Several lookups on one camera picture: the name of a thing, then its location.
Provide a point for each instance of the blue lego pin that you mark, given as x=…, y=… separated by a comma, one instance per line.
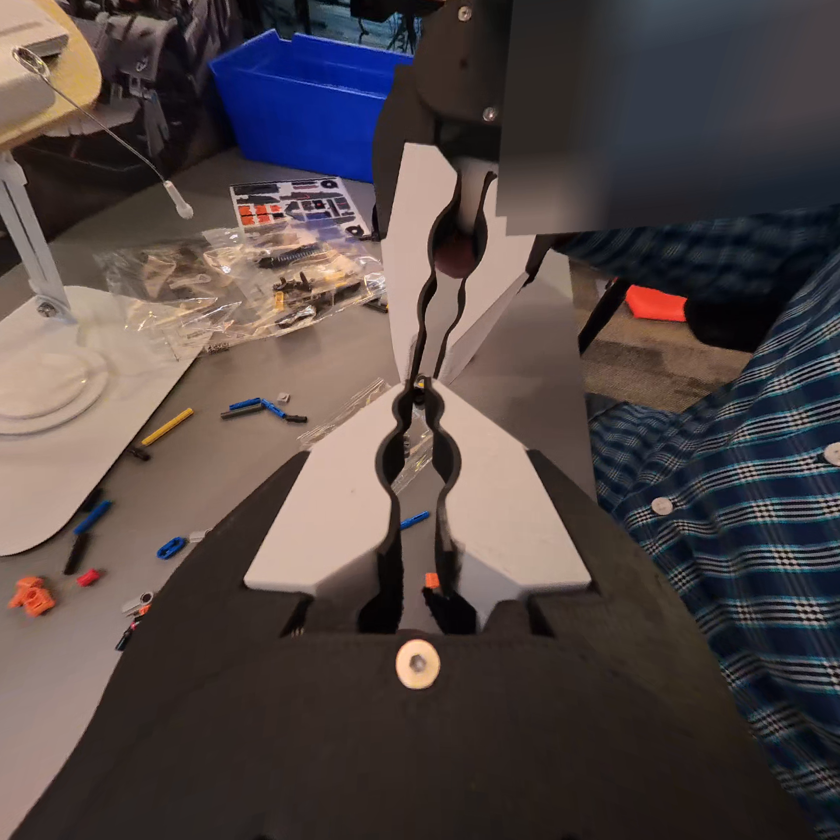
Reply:
x=92, y=517
x=246, y=403
x=274, y=408
x=415, y=520

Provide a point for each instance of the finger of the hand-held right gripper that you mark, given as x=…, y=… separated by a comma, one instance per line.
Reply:
x=492, y=275
x=410, y=216

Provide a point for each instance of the blue plastic bin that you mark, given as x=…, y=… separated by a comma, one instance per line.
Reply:
x=308, y=98

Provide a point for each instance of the black chair leg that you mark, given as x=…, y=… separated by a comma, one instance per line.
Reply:
x=600, y=315

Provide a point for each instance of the sticker sheet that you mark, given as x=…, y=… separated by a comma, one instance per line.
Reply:
x=295, y=203

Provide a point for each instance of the person's right forearm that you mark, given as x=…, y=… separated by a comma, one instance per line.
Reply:
x=689, y=256

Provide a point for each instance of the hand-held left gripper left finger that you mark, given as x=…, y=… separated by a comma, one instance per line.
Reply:
x=328, y=512

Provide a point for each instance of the large clear bag of parts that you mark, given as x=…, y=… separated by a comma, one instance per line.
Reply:
x=197, y=289

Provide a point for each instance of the yellow lego axle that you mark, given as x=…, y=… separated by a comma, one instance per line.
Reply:
x=168, y=426

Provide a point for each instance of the small clear bag of parts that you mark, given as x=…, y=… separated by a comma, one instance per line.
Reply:
x=348, y=413

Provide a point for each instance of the red lego bush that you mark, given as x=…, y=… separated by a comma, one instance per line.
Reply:
x=89, y=577

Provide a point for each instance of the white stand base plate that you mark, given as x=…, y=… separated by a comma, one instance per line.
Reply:
x=98, y=407

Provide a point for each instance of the person's blue plaid shirt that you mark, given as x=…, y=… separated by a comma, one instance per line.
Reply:
x=722, y=558

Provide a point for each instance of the orange lego connector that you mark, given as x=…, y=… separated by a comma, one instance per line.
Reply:
x=40, y=600
x=23, y=594

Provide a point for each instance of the orange plastic object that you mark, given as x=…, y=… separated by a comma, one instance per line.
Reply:
x=656, y=303

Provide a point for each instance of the instruction booklet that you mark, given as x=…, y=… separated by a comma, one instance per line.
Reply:
x=26, y=85

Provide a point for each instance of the dark grey lego axle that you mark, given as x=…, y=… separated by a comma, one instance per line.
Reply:
x=239, y=414

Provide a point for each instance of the blue oval lego link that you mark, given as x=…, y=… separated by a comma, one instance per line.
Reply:
x=172, y=548

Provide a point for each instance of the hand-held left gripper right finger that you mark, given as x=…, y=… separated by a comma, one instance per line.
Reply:
x=518, y=518

